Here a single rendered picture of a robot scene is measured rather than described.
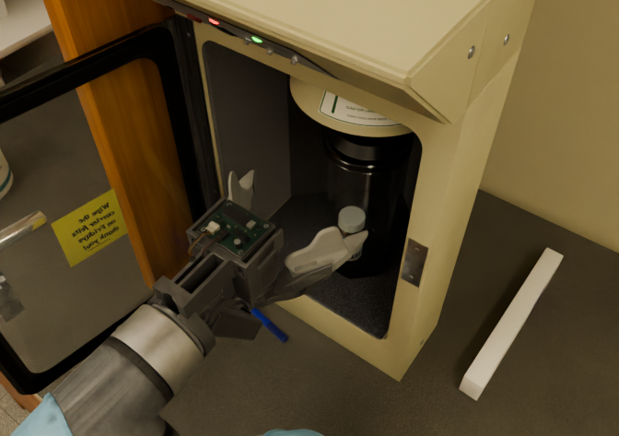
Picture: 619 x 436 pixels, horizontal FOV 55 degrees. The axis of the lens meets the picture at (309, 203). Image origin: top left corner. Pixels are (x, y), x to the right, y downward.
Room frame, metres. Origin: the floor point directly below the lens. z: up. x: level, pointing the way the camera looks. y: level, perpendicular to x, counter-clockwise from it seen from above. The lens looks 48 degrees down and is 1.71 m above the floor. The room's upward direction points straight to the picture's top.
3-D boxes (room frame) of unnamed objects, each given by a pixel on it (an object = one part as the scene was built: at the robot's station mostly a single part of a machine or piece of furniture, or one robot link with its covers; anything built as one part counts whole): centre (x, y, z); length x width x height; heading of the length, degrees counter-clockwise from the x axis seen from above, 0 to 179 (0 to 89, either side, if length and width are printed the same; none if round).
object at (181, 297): (0.32, 0.08, 1.25); 0.12 x 0.08 x 0.09; 144
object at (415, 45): (0.41, 0.04, 1.46); 0.32 x 0.12 x 0.10; 54
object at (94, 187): (0.43, 0.25, 1.19); 0.30 x 0.01 x 0.40; 135
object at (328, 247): (0.36, -0.02, 1.25); 0.09 x 0.03 x 0.06; 108
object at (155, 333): (0.26, 0.13, 1.24); 0.08 x 0.05 x 0.08; 54
